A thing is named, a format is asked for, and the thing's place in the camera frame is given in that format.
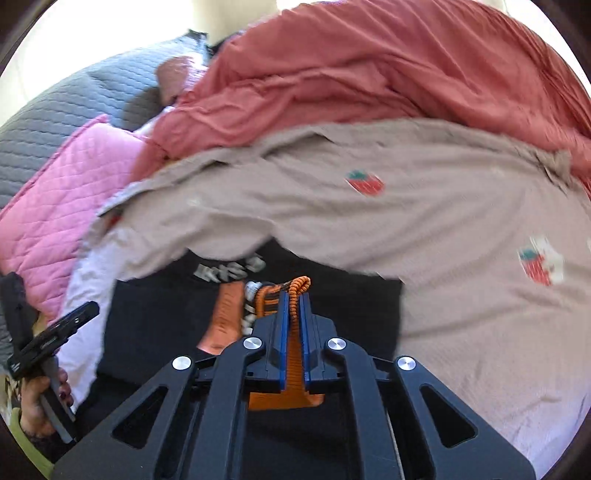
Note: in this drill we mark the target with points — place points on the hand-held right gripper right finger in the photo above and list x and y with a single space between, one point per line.
304 350

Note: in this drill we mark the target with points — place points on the beige strawberry print bedsheet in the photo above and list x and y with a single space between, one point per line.
369 230

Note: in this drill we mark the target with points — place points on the black garment with orange print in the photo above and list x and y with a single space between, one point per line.
152 323

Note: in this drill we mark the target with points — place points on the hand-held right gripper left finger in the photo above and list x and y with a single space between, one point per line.
284 350

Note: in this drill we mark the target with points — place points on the person's left forearm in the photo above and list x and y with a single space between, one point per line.
25 443

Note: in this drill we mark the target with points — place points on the pale pink quilted cushion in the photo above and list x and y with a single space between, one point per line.
178 76

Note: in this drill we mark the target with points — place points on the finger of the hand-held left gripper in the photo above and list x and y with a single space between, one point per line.
78 318

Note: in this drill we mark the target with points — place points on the person's left hand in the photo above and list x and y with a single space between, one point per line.
34 406

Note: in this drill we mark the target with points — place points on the pink quilted pillow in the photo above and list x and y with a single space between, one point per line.
60 207

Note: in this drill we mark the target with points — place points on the salmon red blanket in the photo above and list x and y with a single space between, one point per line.
346 69

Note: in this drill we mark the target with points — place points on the grey quilted blanket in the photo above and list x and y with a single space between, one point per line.
69 101

